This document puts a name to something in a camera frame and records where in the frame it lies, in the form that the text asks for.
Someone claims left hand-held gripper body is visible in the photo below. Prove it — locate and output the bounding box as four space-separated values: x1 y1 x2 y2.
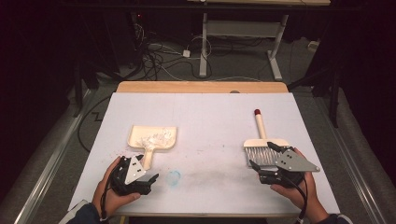
108 154 153 197

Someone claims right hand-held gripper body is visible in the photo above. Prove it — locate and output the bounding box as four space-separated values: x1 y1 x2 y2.
257 147 321 189

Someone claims wooden brush with red tip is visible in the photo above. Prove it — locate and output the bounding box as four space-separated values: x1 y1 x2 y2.
242 108 290 169

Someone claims pile of white paper scraps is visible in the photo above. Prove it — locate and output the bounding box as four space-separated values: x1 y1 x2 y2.
136 127 175 150

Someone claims person's left hand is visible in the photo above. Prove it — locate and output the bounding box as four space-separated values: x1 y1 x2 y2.
92 156 142 219

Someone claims person's right hand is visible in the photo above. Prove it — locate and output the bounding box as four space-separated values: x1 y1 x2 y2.
269 147 330 224

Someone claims black stand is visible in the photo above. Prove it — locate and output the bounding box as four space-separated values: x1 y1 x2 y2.
72 62 86 119
288 66 342 129

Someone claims white table cover sheet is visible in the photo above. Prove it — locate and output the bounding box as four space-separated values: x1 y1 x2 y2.
67 91 341 217

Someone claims wooden table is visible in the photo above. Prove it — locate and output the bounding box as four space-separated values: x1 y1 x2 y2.
115 80 290 94

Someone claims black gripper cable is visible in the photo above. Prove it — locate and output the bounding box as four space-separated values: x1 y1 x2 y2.
284 173 310 224
99 166 110 222

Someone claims metal floor rail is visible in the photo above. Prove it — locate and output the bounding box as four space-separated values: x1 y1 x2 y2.
312 92 389 224
12 88 96 224

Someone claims black floor cable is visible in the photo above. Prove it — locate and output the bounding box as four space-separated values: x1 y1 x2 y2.
77 94 112 154

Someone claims black cable bundle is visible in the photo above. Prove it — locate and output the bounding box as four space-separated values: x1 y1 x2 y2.
132 18 216 82

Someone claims white metal desk frame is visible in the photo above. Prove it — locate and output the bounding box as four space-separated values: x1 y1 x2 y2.
186 0 332 82

